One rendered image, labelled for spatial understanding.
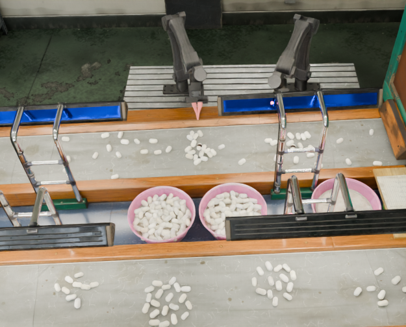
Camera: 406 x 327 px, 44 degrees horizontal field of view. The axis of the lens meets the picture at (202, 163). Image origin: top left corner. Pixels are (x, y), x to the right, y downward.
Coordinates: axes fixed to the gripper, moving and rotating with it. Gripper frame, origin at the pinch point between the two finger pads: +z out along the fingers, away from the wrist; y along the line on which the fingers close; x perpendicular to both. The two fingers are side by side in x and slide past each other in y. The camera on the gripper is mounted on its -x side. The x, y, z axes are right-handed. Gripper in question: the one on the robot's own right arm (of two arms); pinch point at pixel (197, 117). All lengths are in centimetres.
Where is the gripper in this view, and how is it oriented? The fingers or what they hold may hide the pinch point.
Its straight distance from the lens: 227.7
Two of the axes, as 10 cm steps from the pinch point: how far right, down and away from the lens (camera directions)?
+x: 0.2, 0.1, 10.0
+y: 10.0, -0.5, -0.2
